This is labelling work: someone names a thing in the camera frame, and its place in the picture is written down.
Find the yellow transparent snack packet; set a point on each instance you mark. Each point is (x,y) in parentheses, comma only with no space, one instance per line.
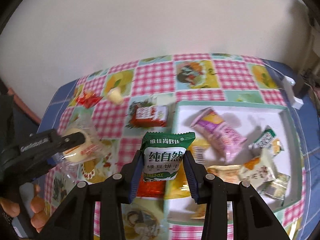
(178,187)

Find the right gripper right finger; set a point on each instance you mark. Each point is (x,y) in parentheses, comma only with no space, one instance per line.
(252,218)

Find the pink checkered picture tablecloth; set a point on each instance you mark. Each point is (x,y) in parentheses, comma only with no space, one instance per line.
(181,77)

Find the red patterned snack packet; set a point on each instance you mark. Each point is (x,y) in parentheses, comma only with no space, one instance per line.
(154,189)

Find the clear yellow cake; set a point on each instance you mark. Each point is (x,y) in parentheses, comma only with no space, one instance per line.
(92,149)

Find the cream rice cracker packet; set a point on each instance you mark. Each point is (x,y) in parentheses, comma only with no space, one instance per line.
(259,170)

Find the pink snack packet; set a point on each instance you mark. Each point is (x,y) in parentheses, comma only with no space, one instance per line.
(226,140)

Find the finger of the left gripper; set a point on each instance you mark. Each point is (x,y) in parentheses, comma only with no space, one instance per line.
(71,141)

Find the green white cracker packet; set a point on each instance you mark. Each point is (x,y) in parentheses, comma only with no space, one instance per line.
(268,141)

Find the red crinkled candy wrapper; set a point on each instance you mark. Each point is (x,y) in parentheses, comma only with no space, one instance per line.
(88,99)

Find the yellow jelly cup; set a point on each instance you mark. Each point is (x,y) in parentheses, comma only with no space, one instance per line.
(114,95)

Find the black power adapter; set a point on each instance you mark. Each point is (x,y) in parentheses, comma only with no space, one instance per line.
(303,85)

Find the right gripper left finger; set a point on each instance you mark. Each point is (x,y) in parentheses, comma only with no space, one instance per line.
(74,218)

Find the white tray green rim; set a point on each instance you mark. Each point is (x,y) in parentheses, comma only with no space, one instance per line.
(250,119)

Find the orange striped wafer packet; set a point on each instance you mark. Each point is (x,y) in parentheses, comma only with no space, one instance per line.
(228,173)

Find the green mung bean biscuit packet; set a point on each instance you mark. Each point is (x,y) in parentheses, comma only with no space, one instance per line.
(163,154)

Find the red white chocolate packet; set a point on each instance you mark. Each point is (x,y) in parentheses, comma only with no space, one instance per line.
(150,116)

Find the green gold small packet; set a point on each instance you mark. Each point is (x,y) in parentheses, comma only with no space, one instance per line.
(277,188)

